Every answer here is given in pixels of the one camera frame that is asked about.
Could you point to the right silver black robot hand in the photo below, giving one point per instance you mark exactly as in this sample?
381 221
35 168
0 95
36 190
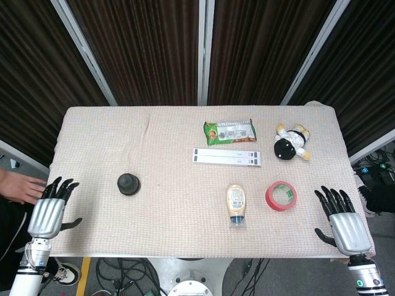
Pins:
350 231

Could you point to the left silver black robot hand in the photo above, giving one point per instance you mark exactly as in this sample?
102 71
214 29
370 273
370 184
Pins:
46 216

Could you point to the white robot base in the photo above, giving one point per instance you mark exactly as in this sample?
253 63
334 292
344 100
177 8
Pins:
188 277

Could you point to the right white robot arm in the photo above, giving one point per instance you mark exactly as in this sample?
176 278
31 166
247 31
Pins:
367 274

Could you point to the person's bare hand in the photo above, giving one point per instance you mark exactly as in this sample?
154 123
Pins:
18 186

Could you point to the black trouser leg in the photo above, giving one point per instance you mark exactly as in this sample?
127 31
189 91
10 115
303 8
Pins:
10 228

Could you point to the small white floor scrap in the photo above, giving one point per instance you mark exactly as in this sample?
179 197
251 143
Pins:
14 163

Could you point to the black power strip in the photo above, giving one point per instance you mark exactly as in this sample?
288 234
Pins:
375 174

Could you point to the red tape roll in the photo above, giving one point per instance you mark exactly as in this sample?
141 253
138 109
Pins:
273 203

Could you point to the black white plush doll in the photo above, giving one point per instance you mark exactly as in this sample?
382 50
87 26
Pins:
285 149

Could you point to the mayonnaise squeeze bottle blue cap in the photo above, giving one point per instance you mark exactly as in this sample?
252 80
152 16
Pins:
236 200

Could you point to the beige waffle table cloth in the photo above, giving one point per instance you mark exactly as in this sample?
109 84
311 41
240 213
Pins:
172 216

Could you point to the dark ribbed partition panel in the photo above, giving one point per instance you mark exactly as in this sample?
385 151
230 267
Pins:
145 52
364 77
262 52
34 77

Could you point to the white folding stand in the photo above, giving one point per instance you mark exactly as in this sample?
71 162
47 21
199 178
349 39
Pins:
226 157

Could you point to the green snack packet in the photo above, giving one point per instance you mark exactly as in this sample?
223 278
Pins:
230 132

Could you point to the aluminium partition rail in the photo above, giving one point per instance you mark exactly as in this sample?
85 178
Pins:
21 157
371 146

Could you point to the aluminium partition post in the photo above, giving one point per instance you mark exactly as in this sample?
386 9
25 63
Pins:
84 52
205 52
314 52

